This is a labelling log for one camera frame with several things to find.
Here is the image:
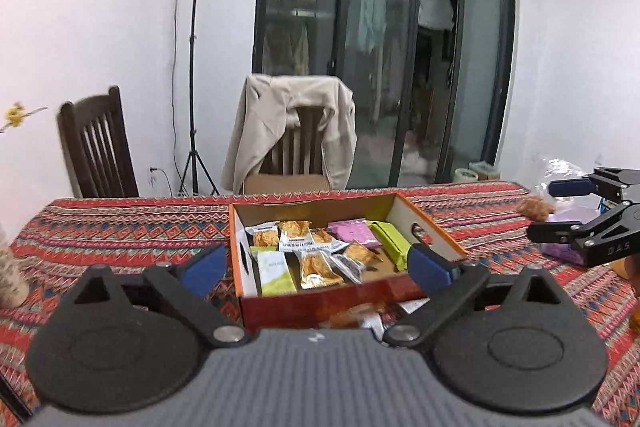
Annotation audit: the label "person's right hand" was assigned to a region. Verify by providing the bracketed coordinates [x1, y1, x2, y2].
[629, 257, 640, 333]

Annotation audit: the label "black lamp cable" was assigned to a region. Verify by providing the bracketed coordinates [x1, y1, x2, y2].
[169, 0, 183, 195]

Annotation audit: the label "yellow flower sprig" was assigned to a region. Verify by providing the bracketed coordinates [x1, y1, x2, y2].
[0, 103, 48, 132]

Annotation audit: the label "patterned red tablecloth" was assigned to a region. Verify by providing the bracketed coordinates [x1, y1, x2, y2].
[0, 181, 640, 427]

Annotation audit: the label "heap of assorted snack packets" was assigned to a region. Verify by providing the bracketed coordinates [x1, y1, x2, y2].
[247, 217, 416, 298]

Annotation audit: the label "beige jacket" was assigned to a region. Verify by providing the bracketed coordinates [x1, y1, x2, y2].
[221, 74, 357, 195]

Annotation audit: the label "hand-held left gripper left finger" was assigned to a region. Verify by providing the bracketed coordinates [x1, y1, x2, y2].
[62, 244, 261, 350]

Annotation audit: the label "clear plastic bag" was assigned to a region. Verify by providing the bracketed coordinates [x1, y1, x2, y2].
[530, 156, 601, 208]

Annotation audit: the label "black framed sliding glass door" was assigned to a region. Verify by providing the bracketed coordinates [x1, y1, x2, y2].
[252, 0, 518, 190]

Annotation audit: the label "clear pastry snack packet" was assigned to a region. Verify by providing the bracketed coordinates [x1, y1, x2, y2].
[320, 302, 388, 338]

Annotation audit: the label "jacket-draped wooden chair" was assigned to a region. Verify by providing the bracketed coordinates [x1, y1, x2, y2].
[244, 106, 333, 194]

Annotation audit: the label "red cardboard box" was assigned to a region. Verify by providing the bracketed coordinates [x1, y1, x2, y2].
[228, 192, 468, 330]

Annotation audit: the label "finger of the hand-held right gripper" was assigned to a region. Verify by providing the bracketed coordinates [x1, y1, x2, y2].
[546, 167, 640, 204]
[526, 219, 602, 246]

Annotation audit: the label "pale green hanging shirt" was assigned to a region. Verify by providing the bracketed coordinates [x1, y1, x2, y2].
[357, 0, 388, 52]

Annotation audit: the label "dark wooden chair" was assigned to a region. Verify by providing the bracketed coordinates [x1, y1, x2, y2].
[56, 86, 140, 198]

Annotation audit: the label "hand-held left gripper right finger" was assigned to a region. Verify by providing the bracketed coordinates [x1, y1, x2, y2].
[382, 243, 573, 350]

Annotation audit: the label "brown pastry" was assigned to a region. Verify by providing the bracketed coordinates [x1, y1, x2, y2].
[515, 196, 556, 218]

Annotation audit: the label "purple tissue pack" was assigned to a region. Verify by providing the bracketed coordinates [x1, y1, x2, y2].
[540, 199, 591, 267]

